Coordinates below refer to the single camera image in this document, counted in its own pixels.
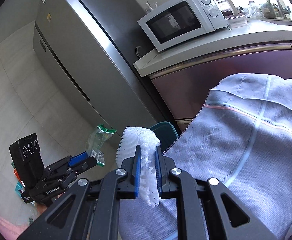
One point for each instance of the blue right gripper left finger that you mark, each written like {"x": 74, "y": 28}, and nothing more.
{"x": 136, "y": 171}

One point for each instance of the red snack package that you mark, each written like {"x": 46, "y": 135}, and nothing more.
{"x": 19, "y": 188}

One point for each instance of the white foam fruit net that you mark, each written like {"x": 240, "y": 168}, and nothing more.
{"x": 148, "y": 142}

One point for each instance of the silver refrigerator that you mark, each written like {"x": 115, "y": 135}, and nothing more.
{"x": 89, "y": 48}

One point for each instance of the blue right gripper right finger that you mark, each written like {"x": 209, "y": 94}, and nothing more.
{"x": 158, "y": 168}

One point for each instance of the white microwave oven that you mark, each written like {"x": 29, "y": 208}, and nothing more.
{"x": 178, "y": 21}

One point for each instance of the black camera box left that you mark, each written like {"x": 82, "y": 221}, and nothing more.
{"x": 25, "y": 154}

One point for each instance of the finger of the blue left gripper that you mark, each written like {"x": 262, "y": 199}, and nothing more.
{"x": 75, "y": 160}

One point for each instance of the green clear plastic wrapper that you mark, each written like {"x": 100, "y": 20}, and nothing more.
{"x": 95, "y": 142}

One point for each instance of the teal plastic trash bin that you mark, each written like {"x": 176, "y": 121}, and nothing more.
{"x": 166, "y": 133}

